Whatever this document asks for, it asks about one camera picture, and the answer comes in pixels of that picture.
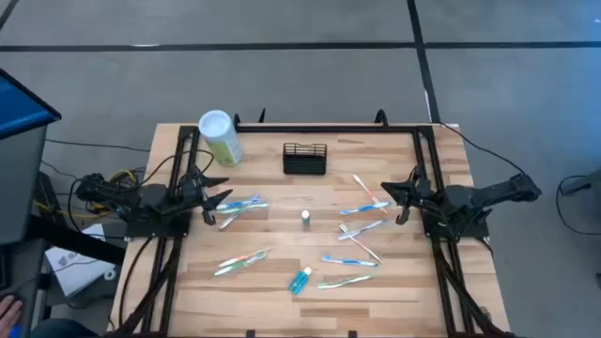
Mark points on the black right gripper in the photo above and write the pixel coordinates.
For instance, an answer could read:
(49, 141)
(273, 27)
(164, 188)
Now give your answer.
(425, 204)

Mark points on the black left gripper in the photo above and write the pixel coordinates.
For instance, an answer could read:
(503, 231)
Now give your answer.
(199, 203)

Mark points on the blue toothbrush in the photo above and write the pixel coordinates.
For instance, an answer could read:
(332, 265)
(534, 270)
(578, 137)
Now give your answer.
(237, 204)
(349, 261)
(365, 208)

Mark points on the green toothbrush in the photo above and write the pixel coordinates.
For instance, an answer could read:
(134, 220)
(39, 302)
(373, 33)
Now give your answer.
(249, 207)
(239, 265)
(345, 281)

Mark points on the small teal white-capped bottle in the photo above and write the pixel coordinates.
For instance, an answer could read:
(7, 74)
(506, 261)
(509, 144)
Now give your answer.
(305, 218)

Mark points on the blue mouthwash bottle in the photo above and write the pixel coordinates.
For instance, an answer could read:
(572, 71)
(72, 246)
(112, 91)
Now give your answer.
(299, 281)

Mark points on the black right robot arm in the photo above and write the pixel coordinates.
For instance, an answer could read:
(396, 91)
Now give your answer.
(493, 190)

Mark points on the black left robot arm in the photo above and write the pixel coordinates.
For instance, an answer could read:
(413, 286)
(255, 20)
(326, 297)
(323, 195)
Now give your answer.
(117, 192)

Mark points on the green white wipes canister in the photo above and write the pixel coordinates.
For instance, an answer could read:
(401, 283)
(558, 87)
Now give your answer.
(220, 136)

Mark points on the white tape roll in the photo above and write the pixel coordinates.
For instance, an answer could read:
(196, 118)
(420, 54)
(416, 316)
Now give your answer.
(106, 274)

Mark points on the black stand beam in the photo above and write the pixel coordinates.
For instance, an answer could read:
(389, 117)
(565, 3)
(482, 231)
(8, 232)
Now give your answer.
(70, 239)

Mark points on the white paper box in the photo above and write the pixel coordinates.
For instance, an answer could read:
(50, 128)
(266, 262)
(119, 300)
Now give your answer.
(75, 272)

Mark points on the grey stand foot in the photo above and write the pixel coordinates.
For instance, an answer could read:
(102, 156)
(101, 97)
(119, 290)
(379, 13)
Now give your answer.
(584, 184)

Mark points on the person's leg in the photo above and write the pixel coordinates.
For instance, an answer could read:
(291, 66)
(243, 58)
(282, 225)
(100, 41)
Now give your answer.
(61, 328)

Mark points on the blue screen monitor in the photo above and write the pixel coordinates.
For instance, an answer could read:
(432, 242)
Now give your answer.
(19, 108)

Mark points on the person's hand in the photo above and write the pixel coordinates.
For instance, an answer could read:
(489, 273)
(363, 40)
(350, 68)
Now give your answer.
(9, 312)

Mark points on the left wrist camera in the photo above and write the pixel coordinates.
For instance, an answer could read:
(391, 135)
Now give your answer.
(195, 187)

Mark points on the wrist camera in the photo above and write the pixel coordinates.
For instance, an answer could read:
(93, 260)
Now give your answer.
(195, 187)
(421, 190)

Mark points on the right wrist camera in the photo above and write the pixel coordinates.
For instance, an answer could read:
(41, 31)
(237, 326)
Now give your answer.
(421, 190)

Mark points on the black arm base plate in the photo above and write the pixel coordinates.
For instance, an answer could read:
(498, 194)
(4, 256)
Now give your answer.
(462, 232)
(155, 230)

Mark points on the black aluminium table frame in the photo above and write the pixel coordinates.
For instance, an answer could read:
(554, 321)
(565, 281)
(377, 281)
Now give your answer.
(328, 128)

